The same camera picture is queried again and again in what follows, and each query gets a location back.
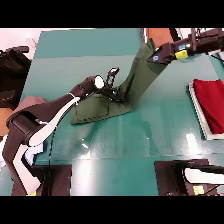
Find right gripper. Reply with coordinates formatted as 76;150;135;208
147;43;178;65

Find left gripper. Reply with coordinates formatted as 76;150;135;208
99;82;127;103

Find green garment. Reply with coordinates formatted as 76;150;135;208
69;37;168;126

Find orange garment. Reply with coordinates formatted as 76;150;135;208
146;28;176;48
0;108;14;137

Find red garment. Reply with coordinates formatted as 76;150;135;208
193;78;224;135

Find white board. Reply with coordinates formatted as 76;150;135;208
188;82;224;141

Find black garment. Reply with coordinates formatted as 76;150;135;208
0;46;33;110

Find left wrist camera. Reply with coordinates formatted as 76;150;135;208
105;66;121;85

